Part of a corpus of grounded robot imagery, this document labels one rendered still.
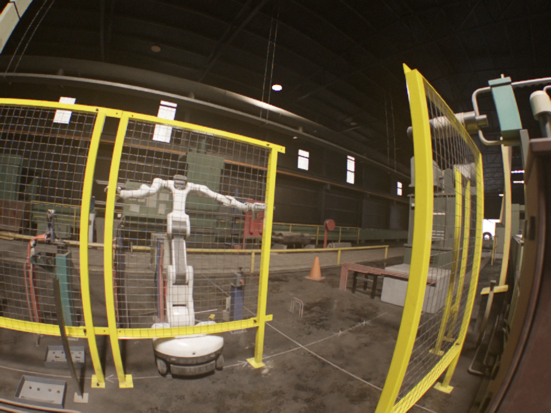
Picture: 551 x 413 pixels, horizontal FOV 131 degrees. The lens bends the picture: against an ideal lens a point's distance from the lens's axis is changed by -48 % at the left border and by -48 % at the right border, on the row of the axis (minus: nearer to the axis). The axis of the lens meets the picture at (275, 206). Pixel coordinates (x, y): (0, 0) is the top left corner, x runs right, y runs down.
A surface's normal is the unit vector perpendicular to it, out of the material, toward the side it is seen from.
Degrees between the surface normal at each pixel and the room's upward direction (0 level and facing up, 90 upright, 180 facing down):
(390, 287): 90
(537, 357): 90
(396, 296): 90
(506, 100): 90
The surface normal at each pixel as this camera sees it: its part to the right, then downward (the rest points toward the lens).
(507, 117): -0.82, -0.09
